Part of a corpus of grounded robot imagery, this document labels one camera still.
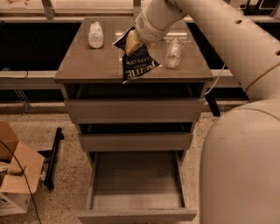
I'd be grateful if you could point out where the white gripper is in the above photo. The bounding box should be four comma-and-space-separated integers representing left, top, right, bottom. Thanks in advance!
125, 9, 170, 57

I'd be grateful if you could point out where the blue chip bag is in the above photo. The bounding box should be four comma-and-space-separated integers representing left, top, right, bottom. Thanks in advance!
113, 27, 160, 83

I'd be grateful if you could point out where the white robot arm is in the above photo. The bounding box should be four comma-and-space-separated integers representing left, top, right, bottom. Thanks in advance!
135, 0, 280, 224

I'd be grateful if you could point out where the grey drawer cabinet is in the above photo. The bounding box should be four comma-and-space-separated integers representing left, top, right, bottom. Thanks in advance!
53, 17, 214, 152

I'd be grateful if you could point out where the grey top drawer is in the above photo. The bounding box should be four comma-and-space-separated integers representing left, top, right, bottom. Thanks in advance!
65, 99, 203, 123

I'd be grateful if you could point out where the grey middle drawer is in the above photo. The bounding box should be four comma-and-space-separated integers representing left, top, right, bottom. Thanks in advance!
79, 133, 193, 151

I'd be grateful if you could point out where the grey open bottom drawer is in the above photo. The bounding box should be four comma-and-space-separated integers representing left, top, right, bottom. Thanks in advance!
78, 151, 197, 224

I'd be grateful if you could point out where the clear plastic bottle right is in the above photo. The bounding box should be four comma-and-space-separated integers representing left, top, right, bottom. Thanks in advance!
164, 38, 184, 68

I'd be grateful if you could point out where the black table leg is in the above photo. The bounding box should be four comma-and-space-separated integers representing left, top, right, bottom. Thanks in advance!
205, 94, 221, 117

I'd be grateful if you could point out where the black metal stand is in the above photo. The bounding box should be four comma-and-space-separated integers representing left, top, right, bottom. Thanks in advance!
40, 127, 64, 191

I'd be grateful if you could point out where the open cardboard box left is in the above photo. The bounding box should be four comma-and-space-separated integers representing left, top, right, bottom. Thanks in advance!
0, 121, 44, 216

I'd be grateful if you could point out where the white cable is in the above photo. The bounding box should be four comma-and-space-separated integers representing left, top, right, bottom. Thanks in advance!
204, 63, 227, 96

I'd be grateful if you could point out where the black cable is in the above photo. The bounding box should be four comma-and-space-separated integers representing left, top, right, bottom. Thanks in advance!
0, 139, 42, 224

